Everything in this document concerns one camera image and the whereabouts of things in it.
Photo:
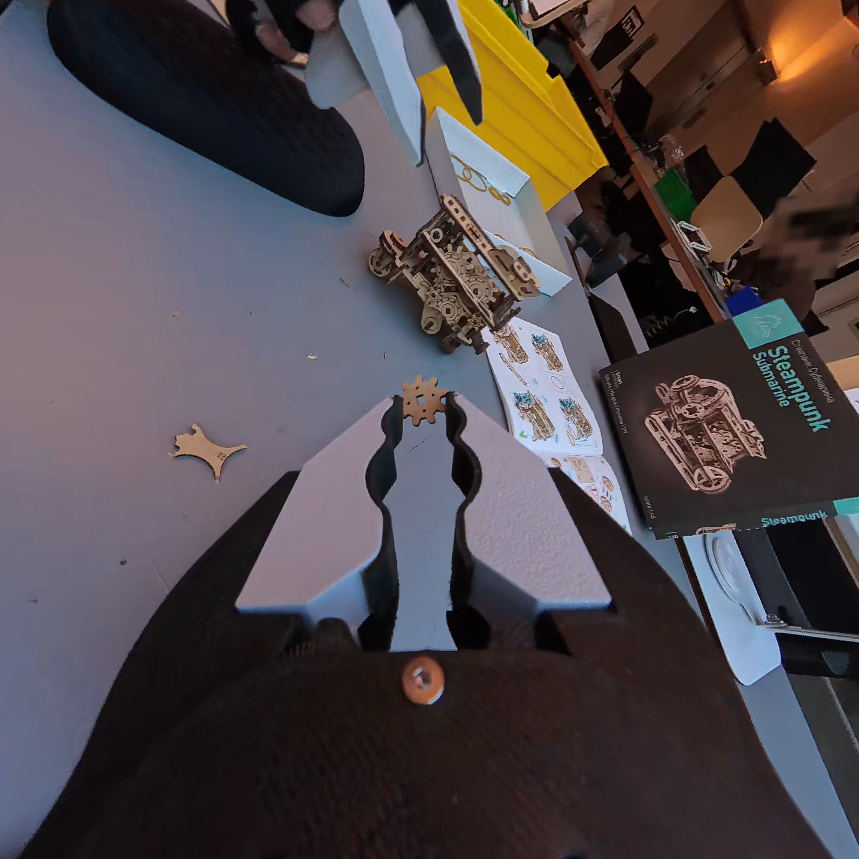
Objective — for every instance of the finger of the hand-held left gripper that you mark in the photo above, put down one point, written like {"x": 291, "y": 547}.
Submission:
{"x": 464, "y": 33}
{"x": 382, "y": 60}

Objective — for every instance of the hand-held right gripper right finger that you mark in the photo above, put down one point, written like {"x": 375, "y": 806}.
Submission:
{"x": 537, "y": 537}

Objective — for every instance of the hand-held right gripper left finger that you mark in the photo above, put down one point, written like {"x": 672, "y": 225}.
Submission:
{"x": 322, "y": 537}

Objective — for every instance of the wooden gear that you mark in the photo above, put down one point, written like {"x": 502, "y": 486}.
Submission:
{"x": 413, "y": 409}

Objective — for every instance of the wooden submarine model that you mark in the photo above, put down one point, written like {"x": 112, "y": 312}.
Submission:
{"x": 456, "y": 282}

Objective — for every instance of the black model kit box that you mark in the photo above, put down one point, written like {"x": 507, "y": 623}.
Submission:
{"x": 704, "y": 429}

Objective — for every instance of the person's left hand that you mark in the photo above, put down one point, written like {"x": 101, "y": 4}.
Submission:
{"x": 315, "y": 12}

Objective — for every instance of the yellow plastic bin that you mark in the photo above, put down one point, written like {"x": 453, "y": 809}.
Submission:
{"x": 530, "y": 107}

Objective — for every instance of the open instruction booklet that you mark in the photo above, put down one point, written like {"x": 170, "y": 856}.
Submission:
{"x": 557, "y": 402}

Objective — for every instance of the four-legged wooden piece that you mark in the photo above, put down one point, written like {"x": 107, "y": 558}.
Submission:
{"x": 208, "y": 453}

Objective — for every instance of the yellow rubber band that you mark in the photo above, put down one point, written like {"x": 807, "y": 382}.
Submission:
{"x": 500, "y": 196}
{"x": 470, "y": 176}

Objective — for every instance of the black white tag sign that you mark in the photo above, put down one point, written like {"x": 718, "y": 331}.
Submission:
{"x": 631, "y": 20}

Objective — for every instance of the white cardboard tray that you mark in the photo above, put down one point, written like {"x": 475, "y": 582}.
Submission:
{"x": 537, "y": 221}

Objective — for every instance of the white plastic stand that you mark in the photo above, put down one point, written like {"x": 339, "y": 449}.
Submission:
{"x": 731, "y": 631}

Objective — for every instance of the green box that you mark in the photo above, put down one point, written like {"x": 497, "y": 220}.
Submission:
{"x": 674, "y": 194}

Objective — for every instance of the black desk device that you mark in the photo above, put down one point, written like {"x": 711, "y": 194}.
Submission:
{"x": 604, "y": 262}

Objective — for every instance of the blue bin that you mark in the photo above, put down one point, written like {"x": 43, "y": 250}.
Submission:
{"x": 743, "y": 302}

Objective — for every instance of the beige chair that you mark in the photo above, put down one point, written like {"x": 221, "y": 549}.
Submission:
{"x": 728, "y": 215}

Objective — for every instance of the black chair back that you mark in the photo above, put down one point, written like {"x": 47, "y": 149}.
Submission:
{"x": 772, "y": 168}

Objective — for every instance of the white lattice frame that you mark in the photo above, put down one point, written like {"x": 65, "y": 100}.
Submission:
{"x": 694, "y": 236}

